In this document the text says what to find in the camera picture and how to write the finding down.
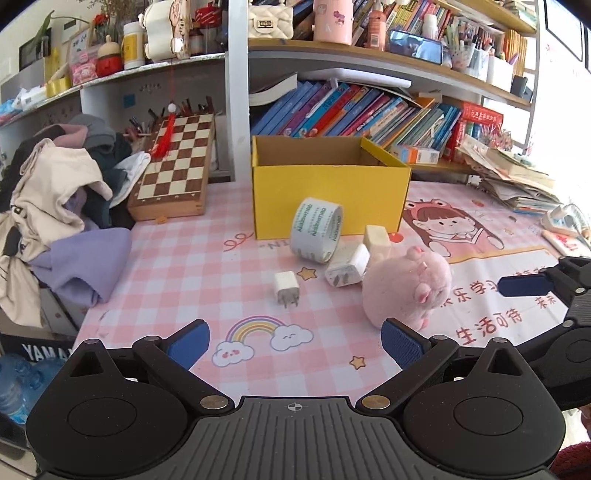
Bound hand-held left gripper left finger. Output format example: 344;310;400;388
69;319;234;411

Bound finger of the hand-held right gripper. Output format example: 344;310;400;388
498;256;591;324

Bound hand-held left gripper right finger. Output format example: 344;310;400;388
355;318;532;411

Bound pink plush pig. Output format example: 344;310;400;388
361;246;453;330

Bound large white charger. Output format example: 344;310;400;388
324;243;371;288

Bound cream rounded block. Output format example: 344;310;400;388
363;224;392;264

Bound small white charger plug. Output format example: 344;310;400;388
274;271;301;309

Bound clear printed tape roll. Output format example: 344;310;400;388
290;197;345;265

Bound yellow cardboard box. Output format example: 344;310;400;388
252;135;411;241

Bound person's right forearm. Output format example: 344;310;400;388
551;440;591;480

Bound pink checked desktop mat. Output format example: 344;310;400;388
76;178;591;407

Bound pink printed card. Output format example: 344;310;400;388
542;229;591;258

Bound white and green gadget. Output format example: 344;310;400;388
541;203;591;238

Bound pile of papers and booklets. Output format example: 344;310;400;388
455;136;561;215

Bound purple garment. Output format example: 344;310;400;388
30;189;134;308

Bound black box with white print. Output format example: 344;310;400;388
0;332;77;365

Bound red book box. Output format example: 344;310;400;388
455;102;504;162

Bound orange and blue small box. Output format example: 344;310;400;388
392;145;441;164

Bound dark clothes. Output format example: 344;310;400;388
83;134;153;229

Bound large blue water bottle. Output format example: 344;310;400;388
0;353;65;425

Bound white garment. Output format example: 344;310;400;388
111;152;152;208

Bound wooden chessboard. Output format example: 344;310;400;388
127;112;217;221

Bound red tassel ornament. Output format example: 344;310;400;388
150;104;178;160

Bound pile of clothes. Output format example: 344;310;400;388
0;138;114;326

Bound white storage container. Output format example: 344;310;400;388
487;55;514;92

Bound row of colourful books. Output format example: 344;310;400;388
249;80;462;160

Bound pen holder with pens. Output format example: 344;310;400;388
443;18;490;81

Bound grey and pink garment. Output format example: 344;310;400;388
34;114;116;149

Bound white wooden bookshelf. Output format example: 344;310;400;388
0;0;546;185

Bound thick white book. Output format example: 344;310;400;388
249;73;298;107

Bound white plastic board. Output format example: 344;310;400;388
295;68;411;88

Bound row of thin shelf books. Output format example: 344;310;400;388
351;0;462;47

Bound pink printed box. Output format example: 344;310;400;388
69;48;100;86

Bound orange bottle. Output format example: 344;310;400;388
367;0;386;51

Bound white jar with yellow label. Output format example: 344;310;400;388
121;21;147;70

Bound cartoon wooden ornament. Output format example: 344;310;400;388
139;0;192;63

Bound pink cup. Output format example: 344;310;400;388
313;0;354;45

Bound cream quilted handbag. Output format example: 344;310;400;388
248;4;294;40

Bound black picture frame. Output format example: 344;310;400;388
545;0;585;62

